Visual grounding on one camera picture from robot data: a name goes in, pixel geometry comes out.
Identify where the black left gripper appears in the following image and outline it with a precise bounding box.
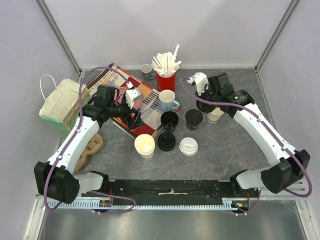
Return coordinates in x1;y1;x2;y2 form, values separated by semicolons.
107;95;145;130

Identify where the white paper coffee cup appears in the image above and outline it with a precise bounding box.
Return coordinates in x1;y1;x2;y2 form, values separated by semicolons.
206;107;224;124

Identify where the black plastic cup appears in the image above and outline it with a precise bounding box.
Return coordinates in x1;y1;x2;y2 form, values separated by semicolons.
185;109;203;130

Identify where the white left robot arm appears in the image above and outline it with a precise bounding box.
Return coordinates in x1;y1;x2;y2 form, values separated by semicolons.
34;85;144;204

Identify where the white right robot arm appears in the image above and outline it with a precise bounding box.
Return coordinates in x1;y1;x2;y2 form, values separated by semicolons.
188;72;310;197

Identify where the stack of white paper cups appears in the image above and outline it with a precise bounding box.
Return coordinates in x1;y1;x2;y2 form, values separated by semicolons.
134;134;156;160

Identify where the colourful patchwork placemat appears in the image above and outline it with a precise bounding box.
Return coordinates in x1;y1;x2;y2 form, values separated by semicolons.
85;63;182;139

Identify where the stack of black cups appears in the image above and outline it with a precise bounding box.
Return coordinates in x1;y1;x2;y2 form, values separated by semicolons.
160;111;179;133

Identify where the light blue ceramic mug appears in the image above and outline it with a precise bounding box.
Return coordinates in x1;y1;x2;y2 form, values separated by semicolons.
159;89;181;112

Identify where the cardboard cup carrier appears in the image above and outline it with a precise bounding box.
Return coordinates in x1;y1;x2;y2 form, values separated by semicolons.
74;133;104;172

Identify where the red straw holder cup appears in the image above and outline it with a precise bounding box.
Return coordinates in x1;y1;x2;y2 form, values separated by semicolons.
156;73;176;92

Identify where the grey ceramic mug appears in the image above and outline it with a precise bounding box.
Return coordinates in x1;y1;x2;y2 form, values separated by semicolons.
140;64;156;81

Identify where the bundle of white straws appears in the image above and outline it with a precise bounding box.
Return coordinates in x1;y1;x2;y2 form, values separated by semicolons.
151;44;182;78

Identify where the stack of white lids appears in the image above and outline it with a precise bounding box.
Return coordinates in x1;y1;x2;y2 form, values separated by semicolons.
179;137;199;156

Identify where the green patterned paper bag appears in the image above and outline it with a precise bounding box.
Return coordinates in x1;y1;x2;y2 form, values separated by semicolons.
39;78;92;139

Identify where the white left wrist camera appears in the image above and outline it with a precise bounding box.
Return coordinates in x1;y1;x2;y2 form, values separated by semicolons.
125;88;144;110

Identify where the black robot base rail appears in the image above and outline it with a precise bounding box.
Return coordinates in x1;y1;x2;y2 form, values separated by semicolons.
98;179;259;199

